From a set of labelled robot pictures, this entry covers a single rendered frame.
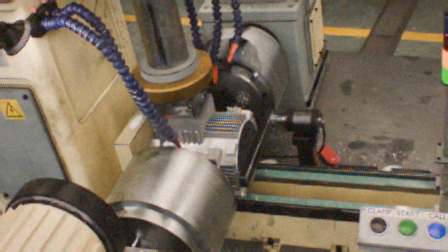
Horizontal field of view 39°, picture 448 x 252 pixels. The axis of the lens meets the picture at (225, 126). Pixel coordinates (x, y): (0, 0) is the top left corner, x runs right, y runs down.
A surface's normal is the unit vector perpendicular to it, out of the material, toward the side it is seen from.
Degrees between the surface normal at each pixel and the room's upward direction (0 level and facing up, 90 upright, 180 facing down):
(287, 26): 90
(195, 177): 39
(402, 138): 0
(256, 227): 90
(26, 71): 90
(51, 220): 23
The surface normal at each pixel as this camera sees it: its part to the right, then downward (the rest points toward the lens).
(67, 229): 0.48, -0.58
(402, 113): -0.17, -0.80
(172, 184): 0.23, -0.71
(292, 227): -0.29, 0.60
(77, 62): 0.94, 0.04
